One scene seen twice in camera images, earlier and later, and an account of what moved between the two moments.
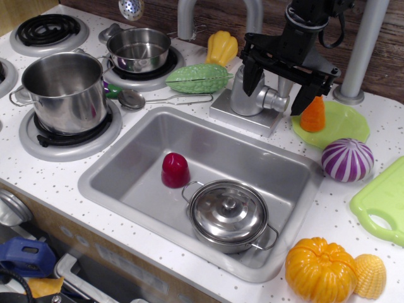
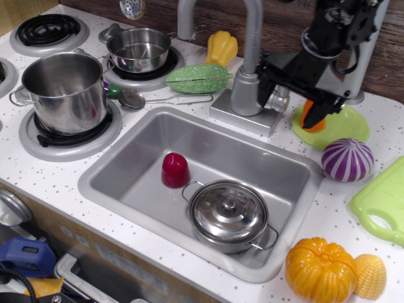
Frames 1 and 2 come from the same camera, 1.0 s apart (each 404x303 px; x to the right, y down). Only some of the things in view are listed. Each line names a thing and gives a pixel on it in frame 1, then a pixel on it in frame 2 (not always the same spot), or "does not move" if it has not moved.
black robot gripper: [293, 55] -> [300, 72]
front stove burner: [70, 148] does not move
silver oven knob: [13, 210] does not move
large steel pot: [68, 91] does not move
